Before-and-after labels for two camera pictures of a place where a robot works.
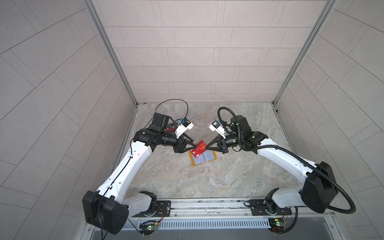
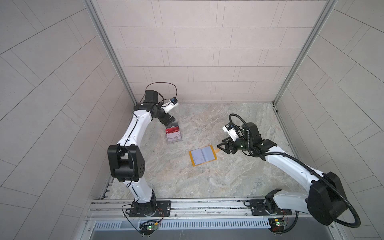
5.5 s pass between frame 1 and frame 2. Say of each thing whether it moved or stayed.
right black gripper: moved
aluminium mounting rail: stayed
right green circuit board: stayed
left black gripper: moved
